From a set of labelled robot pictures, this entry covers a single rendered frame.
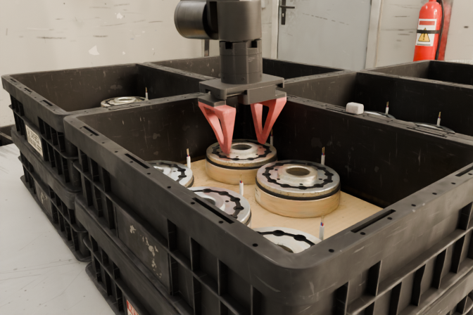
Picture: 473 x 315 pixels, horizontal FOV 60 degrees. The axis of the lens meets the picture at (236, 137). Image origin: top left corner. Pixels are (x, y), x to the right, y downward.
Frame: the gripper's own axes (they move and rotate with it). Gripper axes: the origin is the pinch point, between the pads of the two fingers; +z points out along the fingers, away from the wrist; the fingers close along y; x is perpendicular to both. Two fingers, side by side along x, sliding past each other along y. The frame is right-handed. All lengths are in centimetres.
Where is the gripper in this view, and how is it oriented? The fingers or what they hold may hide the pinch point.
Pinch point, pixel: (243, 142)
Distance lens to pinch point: 58.6
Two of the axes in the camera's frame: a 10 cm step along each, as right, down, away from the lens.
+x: 5.5, 2.6, -7.9
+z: 0.4, 9.4, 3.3
